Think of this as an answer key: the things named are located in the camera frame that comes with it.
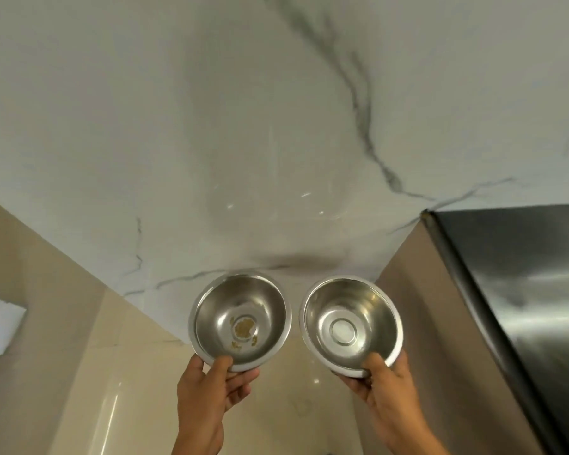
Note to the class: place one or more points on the person's right hand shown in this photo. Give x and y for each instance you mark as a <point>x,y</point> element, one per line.
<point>393,402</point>

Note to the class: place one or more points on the person's left hand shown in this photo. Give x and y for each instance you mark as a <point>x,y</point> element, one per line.
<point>199,407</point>

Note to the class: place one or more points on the plain steel bowl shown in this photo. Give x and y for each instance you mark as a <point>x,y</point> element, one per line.
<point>355,317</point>

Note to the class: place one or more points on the steel bowl with yellow residue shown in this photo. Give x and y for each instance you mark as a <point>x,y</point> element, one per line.
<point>246,308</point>

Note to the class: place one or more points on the person's right forearm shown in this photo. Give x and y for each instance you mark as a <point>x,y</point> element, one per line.
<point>419,445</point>

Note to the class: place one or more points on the beige base cabinet panel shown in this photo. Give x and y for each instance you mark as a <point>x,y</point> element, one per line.
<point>445,350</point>

